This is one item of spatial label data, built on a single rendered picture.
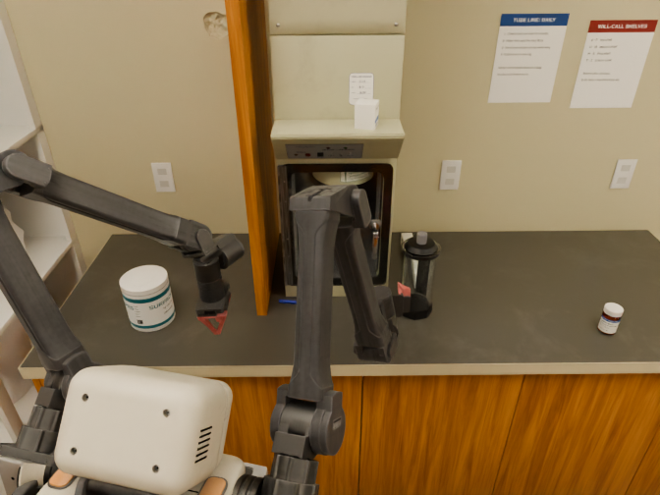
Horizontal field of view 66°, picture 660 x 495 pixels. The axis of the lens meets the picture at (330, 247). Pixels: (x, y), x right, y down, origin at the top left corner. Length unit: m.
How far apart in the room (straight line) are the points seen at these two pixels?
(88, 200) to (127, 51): 0.90
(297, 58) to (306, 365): 0.77
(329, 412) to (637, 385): 1.10
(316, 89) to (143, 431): 0.89
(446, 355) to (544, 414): 0.40
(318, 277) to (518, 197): 1.33
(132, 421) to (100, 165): 1.37
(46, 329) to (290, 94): 0.76
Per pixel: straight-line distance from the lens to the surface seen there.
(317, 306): 0.82
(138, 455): 0.78
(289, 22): 1.30
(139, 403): 0.78
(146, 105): 1.89
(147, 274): 1.55
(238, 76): 1.24
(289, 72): 1.32
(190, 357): 1.47
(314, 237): 0.82
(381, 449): 1.72
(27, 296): 0.98
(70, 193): 1.02
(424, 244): 1.44
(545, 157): 2.01
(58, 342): 1.00
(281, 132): 1.26
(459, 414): 1.63
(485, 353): 1.49
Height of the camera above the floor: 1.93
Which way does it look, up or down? 32 degrees down
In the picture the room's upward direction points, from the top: straight up
